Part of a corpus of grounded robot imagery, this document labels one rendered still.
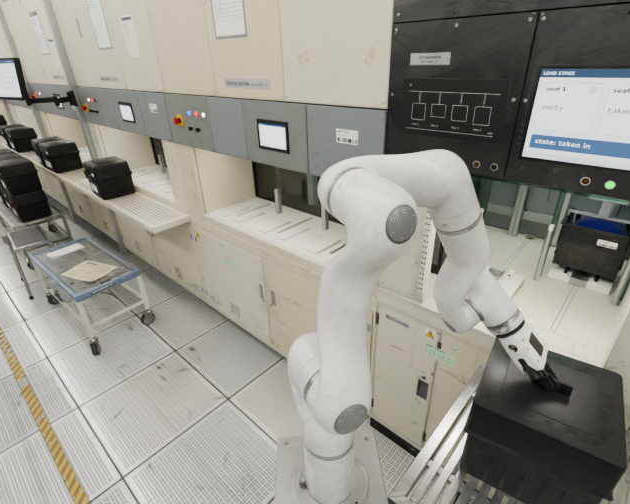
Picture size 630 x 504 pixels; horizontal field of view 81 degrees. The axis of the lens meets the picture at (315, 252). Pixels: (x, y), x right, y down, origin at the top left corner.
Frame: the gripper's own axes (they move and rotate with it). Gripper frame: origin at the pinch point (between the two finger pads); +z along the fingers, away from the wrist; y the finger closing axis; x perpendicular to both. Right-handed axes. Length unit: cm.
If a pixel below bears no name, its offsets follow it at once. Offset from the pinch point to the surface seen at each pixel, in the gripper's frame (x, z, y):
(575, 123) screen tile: -30, -44, 30
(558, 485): 6.5, 16.2, -13.8
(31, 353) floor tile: 271, -123, -37
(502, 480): 18.7, 14.4, -13.8
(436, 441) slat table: 33.9, 5.4, -9.2
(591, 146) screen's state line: -30, -37, 29
